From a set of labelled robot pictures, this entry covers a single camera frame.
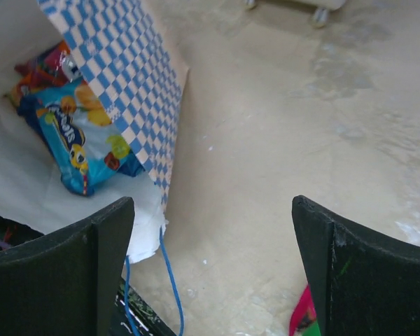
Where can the red chips bag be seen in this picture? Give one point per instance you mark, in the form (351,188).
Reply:
(303,314)

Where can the blue gummy candy bag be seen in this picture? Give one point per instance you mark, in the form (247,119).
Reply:
(86,145)

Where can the blue checkered paper bag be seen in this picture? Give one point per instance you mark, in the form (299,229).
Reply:
(129,63)

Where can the red orange snack packet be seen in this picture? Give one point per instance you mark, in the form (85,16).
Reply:
(54,67)

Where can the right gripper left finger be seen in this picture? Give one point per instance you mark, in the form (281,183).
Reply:
(65,282)

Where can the green snack bag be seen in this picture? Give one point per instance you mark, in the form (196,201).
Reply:
(311,330)

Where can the white cylindrical box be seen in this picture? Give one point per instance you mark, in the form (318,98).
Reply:
(322,9)

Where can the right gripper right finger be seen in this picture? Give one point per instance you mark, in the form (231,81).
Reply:
(362,282)

